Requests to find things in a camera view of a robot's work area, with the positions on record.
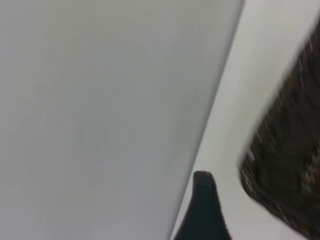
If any dark brown wicker basket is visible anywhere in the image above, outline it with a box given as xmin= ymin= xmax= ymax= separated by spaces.
xmin=236 ymin=21 xmax=320 ymax=240

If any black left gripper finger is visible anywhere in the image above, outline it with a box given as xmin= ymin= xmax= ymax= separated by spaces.
xmin=171 ymin=170 xmax=234 ymax=240

